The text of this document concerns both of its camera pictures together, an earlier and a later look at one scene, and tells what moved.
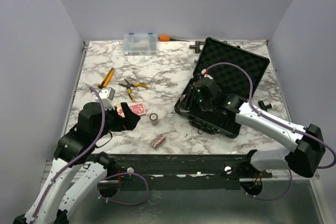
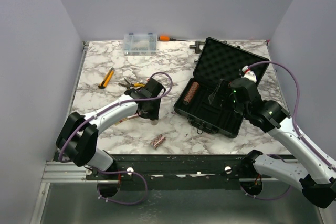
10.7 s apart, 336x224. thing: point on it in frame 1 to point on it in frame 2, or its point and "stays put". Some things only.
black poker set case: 226,76 stays put
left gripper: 129,122 to 155,114
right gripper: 195,93 to 211,96
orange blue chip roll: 158,141 stays put
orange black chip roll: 154,119 stays put
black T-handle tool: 196,46 stays put
